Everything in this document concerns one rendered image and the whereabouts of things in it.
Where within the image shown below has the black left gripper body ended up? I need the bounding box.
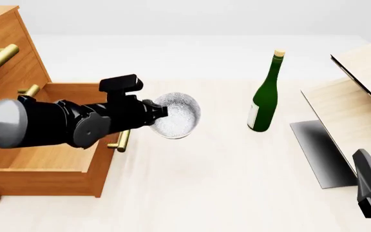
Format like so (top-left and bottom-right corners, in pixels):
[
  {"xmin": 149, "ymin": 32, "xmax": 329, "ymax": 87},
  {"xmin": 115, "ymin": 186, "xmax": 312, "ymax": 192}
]
[{"xmin": 139, "ymin": 98, "xmax": 157, "ymax": 128}]

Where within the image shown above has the open wooden drawer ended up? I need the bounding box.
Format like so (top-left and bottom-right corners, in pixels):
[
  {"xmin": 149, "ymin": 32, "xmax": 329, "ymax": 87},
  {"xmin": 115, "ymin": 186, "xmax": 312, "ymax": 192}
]
[{"xmin": 0, "ymin": 81, "xmax": 132, "ymax": 199}]

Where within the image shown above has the wooden cabinet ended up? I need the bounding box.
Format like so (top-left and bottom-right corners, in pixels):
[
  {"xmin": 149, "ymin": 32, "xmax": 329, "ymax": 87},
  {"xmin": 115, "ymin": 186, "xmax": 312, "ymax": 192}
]
[{"xmin": 0, "ymin": 6, "xmax": 53, "ymax": 207}]

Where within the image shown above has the pale wooden rack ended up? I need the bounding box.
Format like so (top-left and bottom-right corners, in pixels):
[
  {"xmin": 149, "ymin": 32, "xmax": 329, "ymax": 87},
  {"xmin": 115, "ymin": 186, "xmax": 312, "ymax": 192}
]
[{"xmin": 289, "ymin": 35, "xmax": 371, "ymax": 189}]

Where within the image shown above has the green wine bottle with cork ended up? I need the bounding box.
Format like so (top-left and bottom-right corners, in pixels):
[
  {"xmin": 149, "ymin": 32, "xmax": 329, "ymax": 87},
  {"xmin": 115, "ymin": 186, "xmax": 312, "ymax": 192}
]
[{"xmin": 246, "ymin": 48, "xmax": 287, "ymax": 133}]

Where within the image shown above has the brass handle of open drawer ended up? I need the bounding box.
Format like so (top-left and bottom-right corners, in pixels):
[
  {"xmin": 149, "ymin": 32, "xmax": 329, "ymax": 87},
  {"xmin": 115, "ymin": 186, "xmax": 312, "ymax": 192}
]
[{"xmin": 106, "ymin": 128, "xmax": 132, "ymax": 153}]

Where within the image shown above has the short brass drawer handle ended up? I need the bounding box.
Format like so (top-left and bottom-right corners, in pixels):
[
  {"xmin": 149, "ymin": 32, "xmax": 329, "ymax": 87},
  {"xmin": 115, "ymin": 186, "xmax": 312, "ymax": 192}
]
[{"xmin": 17, "ymin": 84, "xmax": 41, "ymax": 98}]

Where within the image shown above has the wooden drawer with short handle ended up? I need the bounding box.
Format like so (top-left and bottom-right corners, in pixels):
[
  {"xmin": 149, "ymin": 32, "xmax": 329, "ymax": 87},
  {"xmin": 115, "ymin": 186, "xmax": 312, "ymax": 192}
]
[{"xmin": 0, "ymin": 48, "xmax": 52, "ymax": 107}]

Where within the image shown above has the wooden drawer with long handle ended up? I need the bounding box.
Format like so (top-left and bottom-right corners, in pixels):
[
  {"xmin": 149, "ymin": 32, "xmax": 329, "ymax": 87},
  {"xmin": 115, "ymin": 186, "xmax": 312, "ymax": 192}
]
[{"xmin": 0, "ymin": 14, "xmax": 35, "ymax": 82}]

